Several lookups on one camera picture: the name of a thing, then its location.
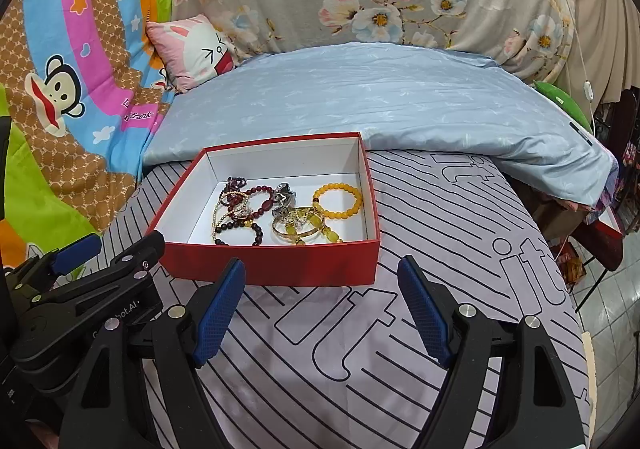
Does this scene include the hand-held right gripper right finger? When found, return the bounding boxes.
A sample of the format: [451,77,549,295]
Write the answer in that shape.
[397,256,586,449]

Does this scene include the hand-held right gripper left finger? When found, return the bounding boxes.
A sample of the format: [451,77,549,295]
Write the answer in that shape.
[60,258,247,449]

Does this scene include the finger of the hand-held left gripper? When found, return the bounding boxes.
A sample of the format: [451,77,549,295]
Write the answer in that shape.
[45,230,166,302]
[7,235,102,290]

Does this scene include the red cardboard box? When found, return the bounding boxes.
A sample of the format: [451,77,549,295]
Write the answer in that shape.
[145,132,381,287]

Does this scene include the black and gold bead bracelet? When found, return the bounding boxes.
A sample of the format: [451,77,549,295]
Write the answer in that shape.
[212,219,265,246]

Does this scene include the rose gold bangle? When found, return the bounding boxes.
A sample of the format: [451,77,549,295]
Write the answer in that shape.
[272,219,321,245]

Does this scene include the red bead bracelet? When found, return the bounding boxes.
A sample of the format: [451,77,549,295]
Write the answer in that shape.
[222,184,281,222]

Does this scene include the dark garnet bead bracelet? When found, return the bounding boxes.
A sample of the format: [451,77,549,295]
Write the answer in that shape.
[222,176,251,197]

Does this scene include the yellow crystal bead bracelet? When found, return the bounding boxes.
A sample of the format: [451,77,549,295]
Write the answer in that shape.
[290,206,346,246]

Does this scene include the silver wristwatch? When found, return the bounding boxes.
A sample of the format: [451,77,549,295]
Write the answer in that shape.
[272,182,298,220]

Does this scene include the orange bead bracelet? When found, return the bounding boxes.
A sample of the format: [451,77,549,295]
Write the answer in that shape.
[312,183,362,219]

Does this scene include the grey striped bedsheet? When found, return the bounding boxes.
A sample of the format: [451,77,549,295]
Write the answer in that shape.
[97,149,591,449]

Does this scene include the colourful packet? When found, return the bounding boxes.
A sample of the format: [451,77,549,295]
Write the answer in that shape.
[560,249,586,287]

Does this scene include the pink rabbit pillow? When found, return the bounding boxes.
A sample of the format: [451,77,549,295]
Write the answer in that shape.
[145,13,241,94]

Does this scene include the light blue quilt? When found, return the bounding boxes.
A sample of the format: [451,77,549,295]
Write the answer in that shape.
[142,42,618,207]

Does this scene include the cartoon monkey printed blanket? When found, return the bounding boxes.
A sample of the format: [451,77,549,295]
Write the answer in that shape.
[0,0,181,280]

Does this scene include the green object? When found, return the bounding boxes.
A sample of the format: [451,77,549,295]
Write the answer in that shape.
[532,79,593,130]

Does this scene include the hanging dark clothes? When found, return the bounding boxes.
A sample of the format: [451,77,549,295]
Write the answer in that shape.
[620,89,640,210]

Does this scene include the beige curtain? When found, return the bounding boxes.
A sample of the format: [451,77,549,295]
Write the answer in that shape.
[565,0,640,105]

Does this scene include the white cable with switch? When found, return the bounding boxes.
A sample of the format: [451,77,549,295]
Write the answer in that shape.
[565,0,597,130]

